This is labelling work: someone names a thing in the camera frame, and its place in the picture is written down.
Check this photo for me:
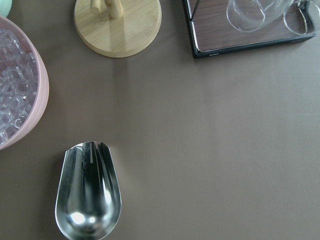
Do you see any mint green bowl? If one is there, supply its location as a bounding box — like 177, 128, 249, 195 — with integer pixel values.
0, 0, 12, 18

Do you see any wine glass on tray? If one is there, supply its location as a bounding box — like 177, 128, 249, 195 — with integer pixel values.
226, 0, 293, 33
283, 0, 320, 36

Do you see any wooden glass drying rack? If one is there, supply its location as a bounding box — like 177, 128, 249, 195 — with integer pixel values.
74, 0, 162, 58

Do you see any pink bowl with ice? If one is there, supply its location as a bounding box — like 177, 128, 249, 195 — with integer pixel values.
0, 16, 50, 150

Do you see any metal ice scoop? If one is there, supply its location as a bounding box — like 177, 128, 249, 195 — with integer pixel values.
55, 141, 122, 240

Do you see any black wood-grain tray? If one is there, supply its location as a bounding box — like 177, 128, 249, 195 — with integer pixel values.
182, 0, 316, 58

